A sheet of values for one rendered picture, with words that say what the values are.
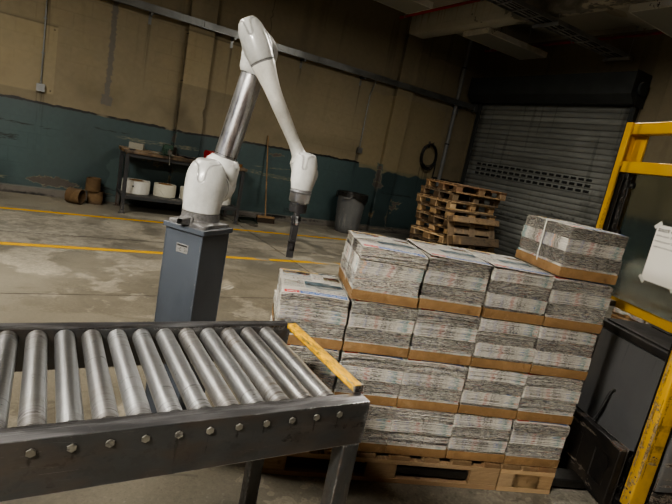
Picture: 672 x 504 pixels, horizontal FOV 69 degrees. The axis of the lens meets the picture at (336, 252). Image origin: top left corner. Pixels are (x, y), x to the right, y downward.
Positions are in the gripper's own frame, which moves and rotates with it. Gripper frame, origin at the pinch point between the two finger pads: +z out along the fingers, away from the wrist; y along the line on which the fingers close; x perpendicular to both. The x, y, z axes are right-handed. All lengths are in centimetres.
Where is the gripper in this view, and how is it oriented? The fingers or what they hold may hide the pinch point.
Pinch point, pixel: (290, 249)
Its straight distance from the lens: 212.8
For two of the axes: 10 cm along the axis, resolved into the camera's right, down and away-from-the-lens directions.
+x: -9.7, -1.6, -1.8
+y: -1.5, -2.2, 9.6
